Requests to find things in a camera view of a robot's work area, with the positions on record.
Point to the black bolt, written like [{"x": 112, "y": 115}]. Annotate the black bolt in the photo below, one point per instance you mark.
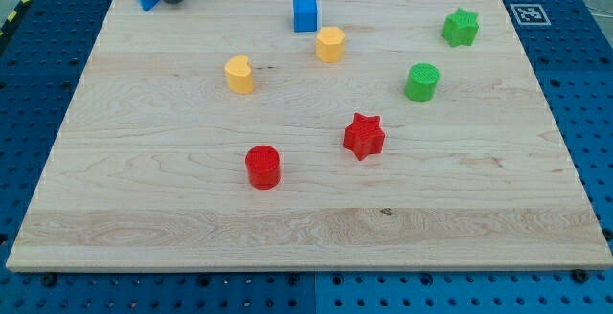
[
  {"x": 580, "y": 276},
  {"x": 48, "y": 279}
]

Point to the red star block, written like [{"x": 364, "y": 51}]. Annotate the red star block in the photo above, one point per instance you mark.
[{"x": 364, "y": 136}]

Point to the black bolt left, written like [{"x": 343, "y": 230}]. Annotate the black bolt left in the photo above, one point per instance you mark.
[{"x": 48, "y": 279}]

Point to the wooden board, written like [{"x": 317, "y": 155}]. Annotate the wooden board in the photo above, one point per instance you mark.
[{"x": 147, "y": 173}]

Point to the yellow heart block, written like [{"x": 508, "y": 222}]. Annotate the yellow heart block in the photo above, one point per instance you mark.
[{"x": 239, "y": 75}]

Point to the blue cube block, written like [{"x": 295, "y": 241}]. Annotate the blue cube block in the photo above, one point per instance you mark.
[{"x": 305, "y": 16}]

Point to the black bolt right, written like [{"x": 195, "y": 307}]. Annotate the black bolt right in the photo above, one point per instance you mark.
[{"x": 580, "y": 276}]

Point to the red cylinder block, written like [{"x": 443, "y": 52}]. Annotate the red cylinder block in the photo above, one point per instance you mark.
[{"x": 263, "y": 165}]

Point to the yellow hexagon block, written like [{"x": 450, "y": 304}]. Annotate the yellow hexagon block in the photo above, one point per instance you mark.
[{"x": 330, "y": 44}]

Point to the white fiducial marker tag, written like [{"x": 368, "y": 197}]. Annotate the white fiducial marker tag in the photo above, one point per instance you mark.
[{"x": 529, "y": 14}]

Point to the green star block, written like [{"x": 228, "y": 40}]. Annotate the green star block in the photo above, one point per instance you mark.
[{"x": 460, "y": 28}]

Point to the green cylinder block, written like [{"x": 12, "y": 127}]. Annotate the green cylinder block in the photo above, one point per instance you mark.
[{"x": 422, "y": 82}]

